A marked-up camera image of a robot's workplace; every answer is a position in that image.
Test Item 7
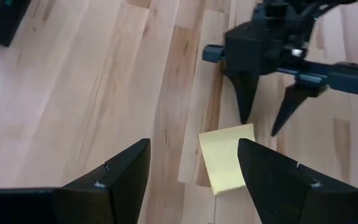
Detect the black mesh desk organizer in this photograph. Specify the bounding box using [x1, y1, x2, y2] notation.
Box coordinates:
[0, 0, 32, 47]

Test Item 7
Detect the yellow sticky note pad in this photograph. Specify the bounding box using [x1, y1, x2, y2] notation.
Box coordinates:
[198, 123, 256, 196]

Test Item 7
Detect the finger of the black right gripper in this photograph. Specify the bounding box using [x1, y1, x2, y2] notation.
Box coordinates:
[224, 71, 261, 125]
[270, 83, 329, 138]

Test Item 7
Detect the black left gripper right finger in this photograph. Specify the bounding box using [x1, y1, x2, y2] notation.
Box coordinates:
[236, 138, 358, 224]

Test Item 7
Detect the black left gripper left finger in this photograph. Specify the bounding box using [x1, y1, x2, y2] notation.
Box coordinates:
[53, 138, 152, 224]

